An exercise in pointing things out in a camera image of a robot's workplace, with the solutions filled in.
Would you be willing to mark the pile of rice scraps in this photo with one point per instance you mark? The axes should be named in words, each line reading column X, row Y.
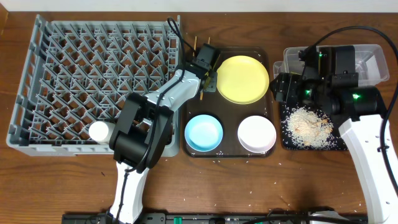
column 307, row 129

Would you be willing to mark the light blue bowl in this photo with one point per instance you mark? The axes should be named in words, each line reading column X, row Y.
column 203, row 133

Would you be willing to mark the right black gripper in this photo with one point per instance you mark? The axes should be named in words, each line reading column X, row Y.
column 288, row 83

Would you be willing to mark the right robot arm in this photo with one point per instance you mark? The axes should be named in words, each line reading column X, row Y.
column 340, row 82

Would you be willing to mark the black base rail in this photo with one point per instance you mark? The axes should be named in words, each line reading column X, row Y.
column 313, row 215

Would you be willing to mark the dark brown serving tray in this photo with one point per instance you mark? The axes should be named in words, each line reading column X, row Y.
column 229, row 115

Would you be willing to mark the yellow plate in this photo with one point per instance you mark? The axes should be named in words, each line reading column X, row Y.
column 242, row 80

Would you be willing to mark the clear plastic bin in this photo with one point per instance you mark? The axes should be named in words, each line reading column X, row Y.
column 370, row 63

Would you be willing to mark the black rectangular tray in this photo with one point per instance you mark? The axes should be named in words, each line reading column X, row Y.
column 285, row 110

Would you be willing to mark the white cup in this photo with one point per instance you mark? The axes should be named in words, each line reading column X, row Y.
column 101, row 131

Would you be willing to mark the grey plastic dishwasher rack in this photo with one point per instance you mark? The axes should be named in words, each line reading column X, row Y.
column 79, row 72

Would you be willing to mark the white bowl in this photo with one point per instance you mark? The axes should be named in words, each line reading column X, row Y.
column 256, row 134

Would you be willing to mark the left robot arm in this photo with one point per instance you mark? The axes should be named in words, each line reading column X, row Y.
column 143, row 129

